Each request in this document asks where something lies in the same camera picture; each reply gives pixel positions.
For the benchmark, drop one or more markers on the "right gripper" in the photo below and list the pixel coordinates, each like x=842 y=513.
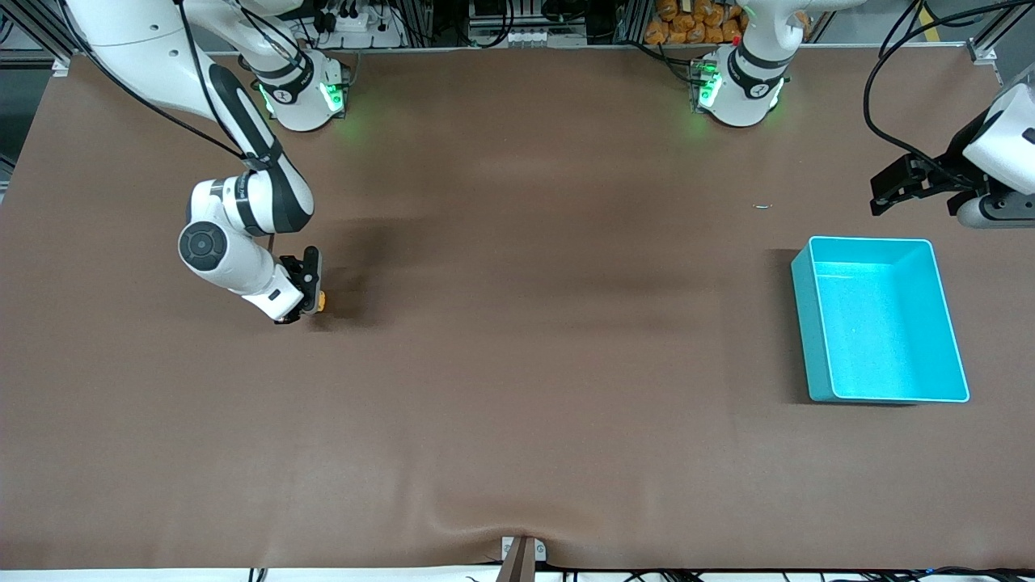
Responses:
x=289 y=317

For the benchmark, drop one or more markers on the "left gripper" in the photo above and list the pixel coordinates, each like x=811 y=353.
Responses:
x=944 y=171

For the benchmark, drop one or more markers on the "yellow beetle toy car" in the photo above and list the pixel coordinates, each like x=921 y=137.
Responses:
x=322 y=301

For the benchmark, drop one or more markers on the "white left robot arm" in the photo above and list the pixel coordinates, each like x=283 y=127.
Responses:
x=748 y=89

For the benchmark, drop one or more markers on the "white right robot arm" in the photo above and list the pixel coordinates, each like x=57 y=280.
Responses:
x=129 y=40

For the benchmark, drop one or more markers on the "turquoise plastic bin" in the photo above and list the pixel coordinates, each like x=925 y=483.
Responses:
x=877 y=339

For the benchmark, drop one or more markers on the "brown table cover mat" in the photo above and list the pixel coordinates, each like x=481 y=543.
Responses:
x=517 y=364

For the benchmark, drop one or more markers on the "pile of orange packets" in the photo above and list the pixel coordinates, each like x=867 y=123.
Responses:
x=695 y=20

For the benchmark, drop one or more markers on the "white power strip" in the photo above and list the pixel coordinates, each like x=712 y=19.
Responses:
x=356 y=24

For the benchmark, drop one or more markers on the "small white connector block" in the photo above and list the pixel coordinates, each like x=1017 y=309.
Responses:
x=527 y=37

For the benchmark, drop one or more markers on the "metal table edge bracket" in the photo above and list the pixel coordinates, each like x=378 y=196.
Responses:
x=523 y=554

